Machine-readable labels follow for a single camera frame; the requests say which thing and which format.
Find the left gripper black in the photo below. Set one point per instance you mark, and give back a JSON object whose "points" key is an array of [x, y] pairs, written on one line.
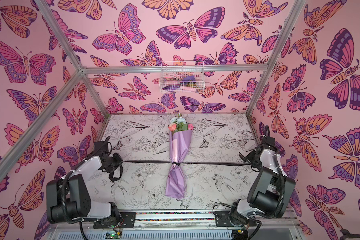
{"points": [[117, 157]]}

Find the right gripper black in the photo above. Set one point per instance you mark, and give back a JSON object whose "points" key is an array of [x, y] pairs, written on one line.
{"points": [[254, 159]]}

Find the black printed ribbon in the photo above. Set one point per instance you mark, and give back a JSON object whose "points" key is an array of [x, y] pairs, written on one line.
{"points": [[188, 163]]}

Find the orange pink fake rose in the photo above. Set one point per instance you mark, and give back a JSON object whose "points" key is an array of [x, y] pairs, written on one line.
{"points": [[172, 127]]}

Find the purple pink wrapping paper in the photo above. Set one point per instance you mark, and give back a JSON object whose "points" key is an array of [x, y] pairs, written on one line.
{"points": [[179, 146]]}

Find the white fake flower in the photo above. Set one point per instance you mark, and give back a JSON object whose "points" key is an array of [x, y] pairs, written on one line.
{"points": [[178, 119]]}

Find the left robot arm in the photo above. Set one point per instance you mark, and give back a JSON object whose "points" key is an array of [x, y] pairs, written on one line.
{"points": [[68, 199]]}

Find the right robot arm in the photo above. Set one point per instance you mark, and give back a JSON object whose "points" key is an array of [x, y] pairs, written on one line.
{"points": [[272, 189]]}

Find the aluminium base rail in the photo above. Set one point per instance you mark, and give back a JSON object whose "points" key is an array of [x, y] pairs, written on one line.
{"points": [[182, 225]]}

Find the white wire basket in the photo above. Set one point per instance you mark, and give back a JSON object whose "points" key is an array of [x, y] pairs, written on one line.
{"points": [[182, 77]]}

